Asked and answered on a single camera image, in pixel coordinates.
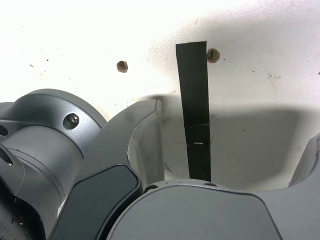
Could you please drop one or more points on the black tape strip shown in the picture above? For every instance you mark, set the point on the black tape strip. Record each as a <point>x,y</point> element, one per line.
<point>196,100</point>

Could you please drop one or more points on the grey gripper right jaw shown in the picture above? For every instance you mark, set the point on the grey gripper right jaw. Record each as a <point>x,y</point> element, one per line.
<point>200,215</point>

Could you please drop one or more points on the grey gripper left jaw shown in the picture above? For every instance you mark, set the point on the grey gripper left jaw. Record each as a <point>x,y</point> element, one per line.
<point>107,150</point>

